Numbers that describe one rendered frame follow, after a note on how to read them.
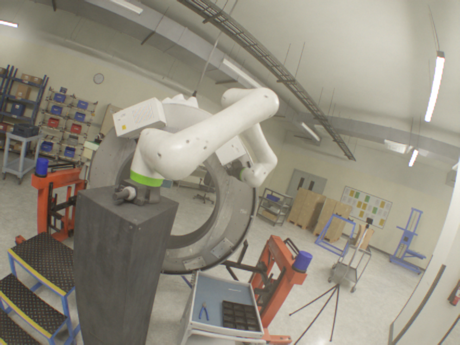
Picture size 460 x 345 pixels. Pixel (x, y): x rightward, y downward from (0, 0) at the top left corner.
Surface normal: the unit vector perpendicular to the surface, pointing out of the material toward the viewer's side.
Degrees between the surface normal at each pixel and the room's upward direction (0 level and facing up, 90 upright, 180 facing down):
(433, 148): 90
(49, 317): 0
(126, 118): 90
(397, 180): 90
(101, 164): 90
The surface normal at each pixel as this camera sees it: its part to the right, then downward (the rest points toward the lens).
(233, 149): 0.06, 0.09
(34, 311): 0.32, -0.94
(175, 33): 0.65, 0.28
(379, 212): -0.69, -0.18
